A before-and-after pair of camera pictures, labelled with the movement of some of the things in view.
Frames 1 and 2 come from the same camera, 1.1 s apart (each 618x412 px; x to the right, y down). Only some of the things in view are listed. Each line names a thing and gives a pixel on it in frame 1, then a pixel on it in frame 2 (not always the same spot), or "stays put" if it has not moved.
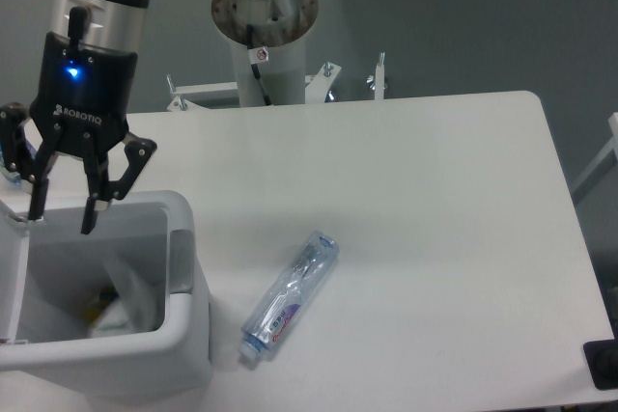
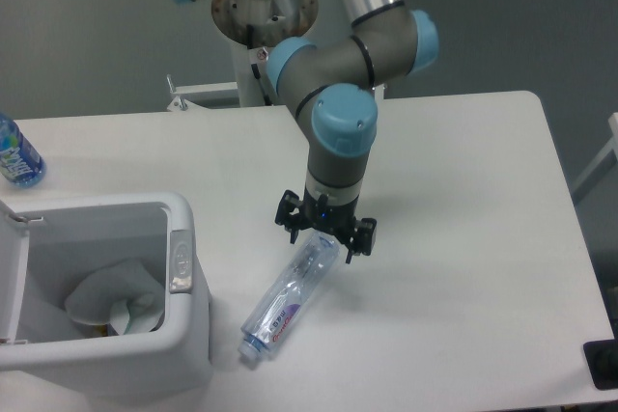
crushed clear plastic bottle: (287, 294) stays put
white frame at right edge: (601, 167) stays put
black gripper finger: (19, 161) to (290, 202)
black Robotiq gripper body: (84, 95) to (336, 218)
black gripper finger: (100, 189) to (364, 235)
